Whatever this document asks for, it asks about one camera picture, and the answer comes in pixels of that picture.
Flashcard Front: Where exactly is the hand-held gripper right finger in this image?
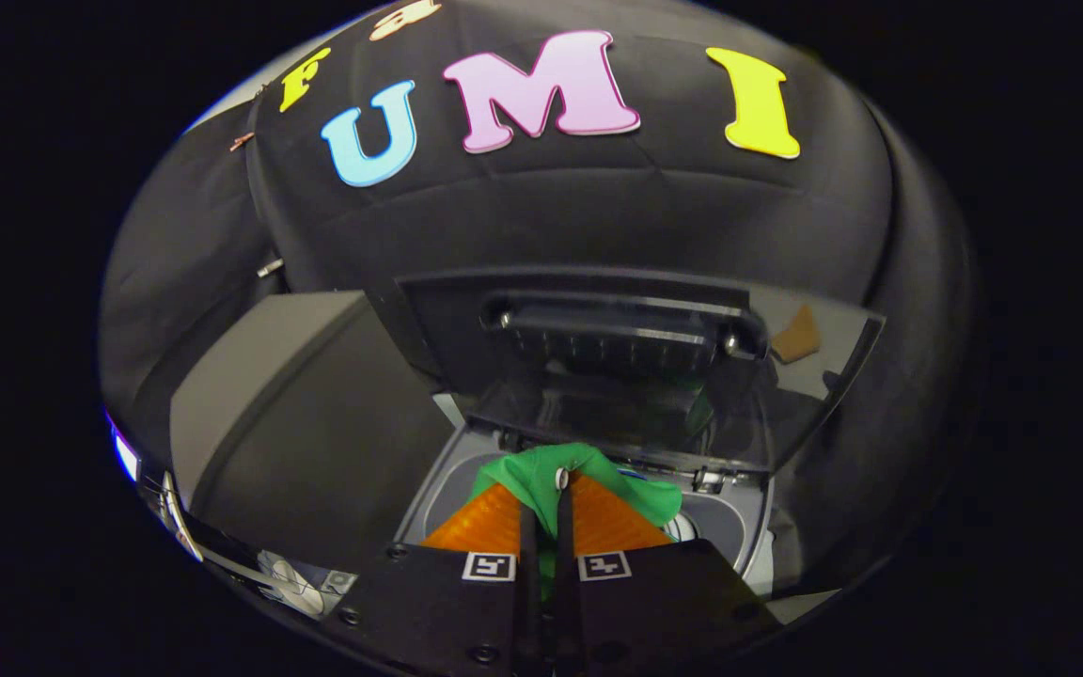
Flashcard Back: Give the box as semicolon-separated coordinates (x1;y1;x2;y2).
556;470;782;677

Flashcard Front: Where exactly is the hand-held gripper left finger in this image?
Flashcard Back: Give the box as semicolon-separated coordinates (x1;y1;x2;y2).
321;481;542;677

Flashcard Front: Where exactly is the green shirt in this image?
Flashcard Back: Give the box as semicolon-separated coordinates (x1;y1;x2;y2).
466;442;683;603

